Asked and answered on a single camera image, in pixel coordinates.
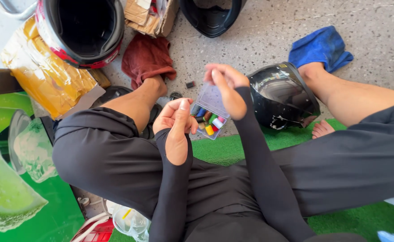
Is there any person's right leg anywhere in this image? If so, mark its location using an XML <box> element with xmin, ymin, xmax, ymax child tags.
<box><xmin>298</xmin><ymin>62</ymin><xmax>394</xmax><ymax>127</ymax></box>

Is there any green lime print cabinet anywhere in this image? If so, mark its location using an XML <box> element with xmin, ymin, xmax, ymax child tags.
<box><xmin>0</xmin><ymin>91</ymin><xmax>86</xmax><ymax>242</ymax></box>

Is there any black sandal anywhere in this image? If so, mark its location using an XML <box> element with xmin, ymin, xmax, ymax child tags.
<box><xmin>139</xmin><ymin>102</ymin><xmax>164</xmax><ymax>140</ymax></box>
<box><xmin>90</xmin><ymin>86</ymin><xmax>134</xmax><ymax>110</ymax></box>

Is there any white cord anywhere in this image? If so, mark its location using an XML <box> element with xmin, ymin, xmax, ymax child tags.
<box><xmin>71</xmin><ymin>198</ymin><xmax>110</xmax><ymax>242</ymax></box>

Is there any black helmet with visor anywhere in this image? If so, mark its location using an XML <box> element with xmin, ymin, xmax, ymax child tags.
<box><xmin>247</xmin><ymin>61</ymin><xmax>321</xmax><ymax>130</ymax></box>

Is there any brown cardboard box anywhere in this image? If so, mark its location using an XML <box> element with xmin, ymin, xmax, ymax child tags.
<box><xmin>124</xmin><ymin>0</ymin><xmax>179</xmax><ymax>38</ymax></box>

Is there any clear plastic thread box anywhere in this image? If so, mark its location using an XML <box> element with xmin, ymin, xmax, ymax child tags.
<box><xmin>190</xmin><ymin>83</ymin><xmax>231</xmax><ymax>140</ymax></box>

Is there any red plastic crate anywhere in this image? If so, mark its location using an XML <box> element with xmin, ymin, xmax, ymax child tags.
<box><xmin>70</xmin><ymin>218</ymin><xmax>115</xmax><ymax>242</ymax></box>

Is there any grey metal frame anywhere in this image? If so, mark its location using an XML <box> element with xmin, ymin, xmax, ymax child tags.
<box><xmin>0</xmin><ymin>0</ymin><xmax>38</xmax><ymax>21</ymax></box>

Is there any person's black clothing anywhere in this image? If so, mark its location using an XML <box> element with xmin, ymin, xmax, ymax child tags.
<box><xmin>52</xmin><ymin>101</ymin><xmax>394</xmax><ymax>242</ymax></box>

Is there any red and black helmet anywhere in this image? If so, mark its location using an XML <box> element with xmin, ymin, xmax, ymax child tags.
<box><xmin>35</xmin><ymin>0</ymin><xmax>126</xmax><ymax>70</ymax></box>

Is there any person's left leg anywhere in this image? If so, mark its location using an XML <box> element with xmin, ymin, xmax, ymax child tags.
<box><xmin>100</xmin><ymin>75</ymin><xmax>168</xmax><ymax>134</ymax></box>

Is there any yellow taped package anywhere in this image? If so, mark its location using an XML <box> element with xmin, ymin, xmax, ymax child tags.
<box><xmin>0</xmin><ymin>16</ymin><xmax>112</xmax><ymax>120</ymax></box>

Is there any person's left hand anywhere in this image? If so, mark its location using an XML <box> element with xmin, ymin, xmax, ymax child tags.
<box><xmin>153</xmin><ymin>97</ymin><xmax>199</xmax><ymax>166</ymax></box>

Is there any red-brown cloth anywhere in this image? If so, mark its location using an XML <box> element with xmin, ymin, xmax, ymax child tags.
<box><xmin>121</xmin><ymin>33</ymin><xmax>177</xmax><ymax>91</ymax></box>

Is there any person's right hand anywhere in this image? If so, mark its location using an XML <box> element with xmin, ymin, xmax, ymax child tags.
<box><xmin>204</xmin><ymin>64</ymin><xmax>251</xmax><ymax>121</ymax></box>

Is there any person's leg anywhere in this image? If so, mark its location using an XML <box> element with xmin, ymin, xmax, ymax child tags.
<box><xmin>100</xmin><ymin>75</ymin><xmax>168</xmax><ymax>134</ymax></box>
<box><xmin>298</xmin><ymin>62</ymin><xmax>394</xmax><ymax>127</ymax></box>

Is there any group of coloured thread spools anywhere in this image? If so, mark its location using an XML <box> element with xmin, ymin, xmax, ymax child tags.
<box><xmin>191</xmin><ymin>105</ymin><xmax>226</xmax><ymax>136</ymax></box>

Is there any green artificial turf mat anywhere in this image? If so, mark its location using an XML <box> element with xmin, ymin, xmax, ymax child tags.
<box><xmin>108</xmin><ymin>118</ymin><xmax>394</xmax><ymax>242</ymax></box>

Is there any clear plastic bag with cup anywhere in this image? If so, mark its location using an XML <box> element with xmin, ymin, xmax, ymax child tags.
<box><xmin>106</xmin><ymin>200</ymin><xmax>151</xmax><ymax>242</ymax></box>

